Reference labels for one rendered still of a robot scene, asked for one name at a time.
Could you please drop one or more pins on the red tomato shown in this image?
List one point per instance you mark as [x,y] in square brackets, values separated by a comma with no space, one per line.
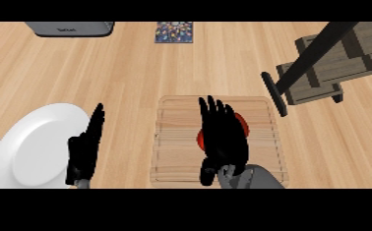
[244,127]

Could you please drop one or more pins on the white plate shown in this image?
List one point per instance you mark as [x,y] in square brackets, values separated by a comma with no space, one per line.
[35,149]

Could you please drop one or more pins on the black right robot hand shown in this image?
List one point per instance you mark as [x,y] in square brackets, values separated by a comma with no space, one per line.
[224,140]

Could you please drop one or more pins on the wooden cutting board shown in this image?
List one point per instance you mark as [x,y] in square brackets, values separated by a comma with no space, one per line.
[179,143]

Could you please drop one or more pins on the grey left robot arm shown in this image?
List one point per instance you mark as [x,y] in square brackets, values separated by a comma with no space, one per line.
[82,184]

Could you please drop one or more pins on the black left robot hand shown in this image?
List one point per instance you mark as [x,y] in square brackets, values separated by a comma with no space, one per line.
[83,151]

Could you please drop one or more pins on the grey appliance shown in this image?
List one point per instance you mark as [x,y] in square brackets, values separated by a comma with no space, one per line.
[73,28]

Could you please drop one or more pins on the colourful patterned box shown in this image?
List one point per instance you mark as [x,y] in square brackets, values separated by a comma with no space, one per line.
[173,31]

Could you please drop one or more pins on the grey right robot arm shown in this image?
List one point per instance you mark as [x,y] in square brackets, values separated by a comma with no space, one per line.
[249,177]

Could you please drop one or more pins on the wooden tiered basket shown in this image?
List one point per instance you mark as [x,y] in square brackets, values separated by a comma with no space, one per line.
[315,68]

